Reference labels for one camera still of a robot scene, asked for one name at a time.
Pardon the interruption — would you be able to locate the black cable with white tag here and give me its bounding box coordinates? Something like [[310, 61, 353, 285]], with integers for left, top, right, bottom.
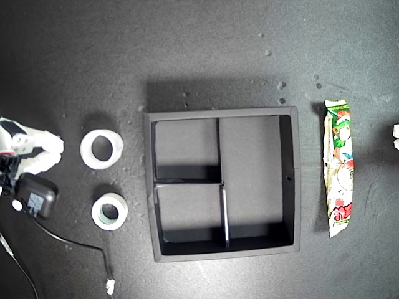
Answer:
[[29, 211, 116, 296]]

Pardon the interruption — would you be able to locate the small white tape roll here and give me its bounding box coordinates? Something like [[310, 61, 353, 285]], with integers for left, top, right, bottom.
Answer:
[[91, 192, 129, 232]]

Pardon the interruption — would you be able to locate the black compartment tray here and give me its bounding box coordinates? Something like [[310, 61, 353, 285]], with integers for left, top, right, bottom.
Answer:
[[143, 105, 302, 263]]

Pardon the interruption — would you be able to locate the black cable with white tape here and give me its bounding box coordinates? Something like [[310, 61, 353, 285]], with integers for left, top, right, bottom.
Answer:
[[0, 230, 40, 299]]

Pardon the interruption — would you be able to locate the large white tape roll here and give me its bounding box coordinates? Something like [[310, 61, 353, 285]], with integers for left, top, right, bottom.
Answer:
[[79, 129, 125, 171]]

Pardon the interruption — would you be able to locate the green printed snack bar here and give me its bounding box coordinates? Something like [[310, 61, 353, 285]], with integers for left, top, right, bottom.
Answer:
[[322, 98, 357, 239]]

